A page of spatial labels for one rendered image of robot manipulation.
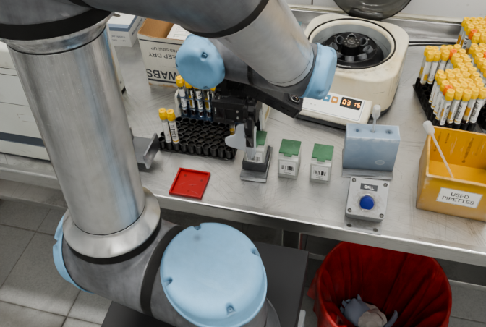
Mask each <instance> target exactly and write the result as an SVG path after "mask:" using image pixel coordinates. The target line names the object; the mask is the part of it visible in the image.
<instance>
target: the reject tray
mask: <svg viewBox="0 0 486 327"><path fill-rule="evenodd" d="M209 178H210V172H207V171H199V170H194V169H186V168H181V167H179V170H178V172H177V174H176V176H175V178H174V181H173V183H172V185H171V188H170V190H169V194H170V195H176V196H181V197H186V198H193V199H198V200H201V199H202V196H203V193H204V191H205V188H206V186H207V183H208V180H209Z"/></svg>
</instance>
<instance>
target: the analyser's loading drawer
mask: <svg viewBox="0 0 486 327"><path fill-rule="evenodd" d="M129 129H130V133H131V136H132V142H133V146H134V150H135V156H136V159H137V163H140V164H145V166H146V169H149V168H150V165H151V164H152V162H153V159H154V158H155V155H156V153H157V152H158V149H159V148H160V143H159V139H158V134H157V133H154V135H153V136H152V138H151V139H150V138H146V137H137V136H133V134H132V129H131V127H130V128H129Z"/></svg>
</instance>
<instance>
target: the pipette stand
mask: <svg viewBox="0 0 486 327"><path fill-rule="evenodd" d="M400 141H401V140H400V133H399V126H392V125H379V124H376V125H375V131H374V132H372V124H354V123H346V133H345V138H344V149H342V176H343V177H363V178H373V179H393V167H394V164H395V160H396V155H397V152H398V147H399V144H400Z"/></svg>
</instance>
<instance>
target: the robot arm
mask: <svg viewBox="0 0 486 327"><path fill-rule="evenodd" d="M115 12H118V13H123V14H130V15H135V16H140V17H147V18H151V19H154V20H160V21H164V22H170V23H174V24H176V25H179V26H181V27H182V28H183V29H185V30H186V31H188V32H190V34H189V35H188V36H187V37H186V39H185V41H184V42H183V44H182V45H181V47H180V48H179V50H178V51H177V54H176V60H175V61H176V62H175V64H176V68H177V70H178V72H179V74H180V75H181V77H182V78H183V79H184V81H186V82H187V83H188V84H190V85H191V86H193V87H195V88H198V89H201V90H207V89H211V88H214V87H216V89H215V91H214V93H213V99H212V101H211V103H212V110H213V121H214V122H218V123H224V124H230V125H234V124H235V122H238V123H240V124H238V125H237V126H236V133H235V134H234V135H230V136H228V137H226V139H225V143H226V144H227V145H228V146H230V147H233V148H236V149H239V150H243V151H244V152H245V153H246V154H247V158H248V160H252V159H253V157H254V156H255V154H256V132H257V130H259V131H261V128H262V115H263V103H264V104H266V105H268V106H270V107H272V108H274V109H275V110H277V111H280V112H281V113H283V114H285V115H287V116H290V117H291V118H293V119H294V118H296V117H297V115H298V114H299V113H300V112H301V110H302V106H303V101H304V98H311V99H315V100H321V99H324V98H325V97H326V96H327V94H328V92H329V90H330V89H331V85H332V82H333V78H334V74H335V71H336V62H337V54H336V51H335V50H334V49H333V48H331V47H327V46H322V45H320V43H310V42H309V41H308V39H307V37H306V35H305V34H304V32H303V30H302V29H301V27H300V25H299V23H298V22H297V20H296V18H295V16H294V15H293V13H292V11H291V10H290V8H289V6H288V4H287V3H286V1H285V0H0V41H1V42H3V43H5V44H6V45H7V48H8V50H9V54H10V56H11V58H12V61H13V64H14V67H15V69H16V71H17V75H18V77H19V79H20V82H21V85H22V88H23V90H24V92H25V96H26V98H27V102H28V103H29V106H30V109H31V111H32V113H33V117H34V119H35V123H36V124H37V127H38V130H39V133H40V136H41V138H42V140H43V144H44V145H45V148H46V151H47V154H48V157H49V159H50V161H51V165H52V166H53V169H54V172H55V175H56V178H57V180H58V182H59V186H60V188H61V191H62V193H63V196H64V199H65V201H66V203H67V207H68V209H67V211H66V213H65V214H64V215H63V217H62V219H61V220H60V222H59V225H58V227H57V229H56V233H55V236H54V239H56V240H57V243H56V244H55V245H54V246H53V256H54V263H55V266H56V268H57V270H58V272H59V273H60V275H61V276H62V277H63V278H64V279H65V280H67V281H68V282H69V283H71V284H74V285H75V286H76V287H77V288H78V289H81V290H82V291H84V292H88V293H91V294H97V295H100V296H102V297H105V298H106V299H109V300H112V301H114V302H117V303H119V304H121V305H124V306H126V307H129V308H132V309H133V310H136V311H138V312H141V313H144V314H146V315H149V316H151V317H154V318H156V319H158V320H161V321H163V322H165V323H168V324H171V325H173V326H176V327H281V325H280V321H279V319H278V315H277V313H276V310H275V308H274V307H273V305H272V304H271V303H270V301H269V300H268V298H267V297H266V292H267V277H266V273H265V268H264V265H263V262H262V260H261V257H260V254H259V252H258V251H257V248H256V247H255V246H254V244H253V243H252V242H251V240H250V239H249V238H248V237H247V236H245V235H244V234H243V233H241V232H240V231H239V230H237V229H235V228H233V227H231V226H228V225H225V224H220V223H201V224H200V225H199V226H195V227H193V226H190V227H188V228H187V227H184V226H180V225H177V224H173V223H171V222H169V221H165V220H163V219H162V218H161V210H160V207H159V204H158V200H157V199H156V197H155V195H154V194H153V193H152V192H151V191H150V190H149V189H147V188H146V187H143V186H142V182H141V179H140V173H139V169H138V165H137V159H136V156H135V150H134V146H133V142H132V136H131V133H130V129H129V123H128V119H127V113H126V110H125V106H124V100H123V96H122V90H121V87H120V83H119V77H118V73H117V70H116V64H115V60H114V54H113V50H112V47H111V40H110V37H109V33H108V27H107V24H106V23H107V22H108V21H109V20H110V19H111V17H112V16H113V15H114V14H115ZM216 93H218V94H219V95H218V94H216ZM215 108H216V114H215ZM245 135H246V136H245Z"/></svg>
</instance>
